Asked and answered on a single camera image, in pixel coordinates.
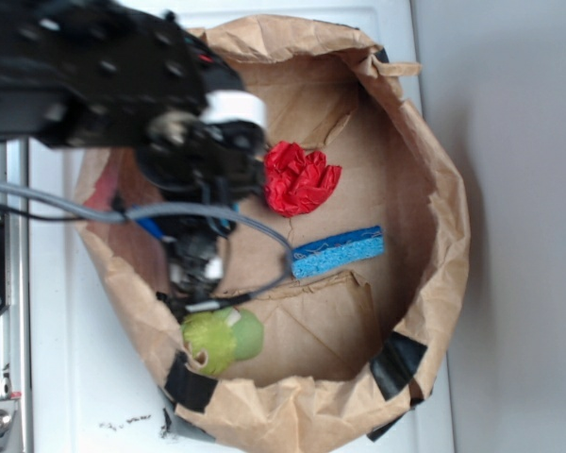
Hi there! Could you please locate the blue rectangular sponge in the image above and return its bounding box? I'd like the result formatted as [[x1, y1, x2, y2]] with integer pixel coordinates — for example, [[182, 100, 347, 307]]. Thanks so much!
[[291, 226, 385, 279]]

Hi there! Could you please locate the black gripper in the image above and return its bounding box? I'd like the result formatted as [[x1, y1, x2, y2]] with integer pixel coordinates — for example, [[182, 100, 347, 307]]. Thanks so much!
[[136, 110, 268, 209]]

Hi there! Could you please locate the red crumpled tissue paper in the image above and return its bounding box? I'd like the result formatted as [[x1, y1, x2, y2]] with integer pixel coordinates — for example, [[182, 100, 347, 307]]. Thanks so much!
[[264, 142, 342, 218]]

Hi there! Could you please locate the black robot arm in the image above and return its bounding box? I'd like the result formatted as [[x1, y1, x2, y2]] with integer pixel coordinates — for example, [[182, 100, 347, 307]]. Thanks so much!
[[0, 1, 266, 205]]

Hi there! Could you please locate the green plush toy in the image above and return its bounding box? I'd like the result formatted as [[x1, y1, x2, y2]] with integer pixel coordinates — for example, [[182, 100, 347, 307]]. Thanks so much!
[[180, 308, 264, 376]]

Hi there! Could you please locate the brown paper bag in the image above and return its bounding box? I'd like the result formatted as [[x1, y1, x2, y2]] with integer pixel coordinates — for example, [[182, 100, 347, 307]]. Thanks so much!
[[78, 15, 470, 452]]

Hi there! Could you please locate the grey sheathed cable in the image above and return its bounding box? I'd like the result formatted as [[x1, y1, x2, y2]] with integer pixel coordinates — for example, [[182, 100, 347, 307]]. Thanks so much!
[[0, 176, 294, 312]]

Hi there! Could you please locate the aluminium extrusion rail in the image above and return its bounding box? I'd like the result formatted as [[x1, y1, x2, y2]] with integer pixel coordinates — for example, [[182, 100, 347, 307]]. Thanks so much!
[[0, 139, 33, 453]]

